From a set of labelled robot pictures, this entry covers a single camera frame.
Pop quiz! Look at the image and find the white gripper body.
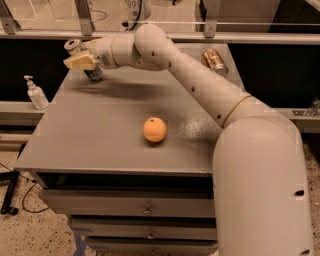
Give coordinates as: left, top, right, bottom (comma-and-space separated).
85, 36, 115, 69

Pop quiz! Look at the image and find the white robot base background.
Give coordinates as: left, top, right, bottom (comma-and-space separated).
122, 0, 151, 31

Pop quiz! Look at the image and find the grey drawer cabinet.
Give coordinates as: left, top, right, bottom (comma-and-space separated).
14, 42, 241, 256

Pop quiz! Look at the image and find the black floor cable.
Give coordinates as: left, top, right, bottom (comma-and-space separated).
0, 162, 50, 215

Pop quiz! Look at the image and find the orange fruit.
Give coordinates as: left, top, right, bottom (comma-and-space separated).
143, 117, 167, 143

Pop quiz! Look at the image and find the silver blue redbull can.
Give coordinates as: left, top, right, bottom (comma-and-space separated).
64, 38, 102, 81

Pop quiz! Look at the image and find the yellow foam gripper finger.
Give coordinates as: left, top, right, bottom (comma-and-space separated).
63, 50, 98, 70

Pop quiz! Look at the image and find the white pump sanitizer bottle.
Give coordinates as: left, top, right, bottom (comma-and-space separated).
24, 75, 49, 110

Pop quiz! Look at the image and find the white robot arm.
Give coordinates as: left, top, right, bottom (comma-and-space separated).
64, 24, 314, 256

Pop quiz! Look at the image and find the black stand leg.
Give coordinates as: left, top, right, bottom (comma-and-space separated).
0, 143, 27, 216

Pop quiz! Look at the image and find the grey metal railing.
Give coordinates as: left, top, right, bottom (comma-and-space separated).
0, 0, 320, 45

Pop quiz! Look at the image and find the gold soda can lying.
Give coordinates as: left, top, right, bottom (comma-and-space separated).
201, 49, 229, 77

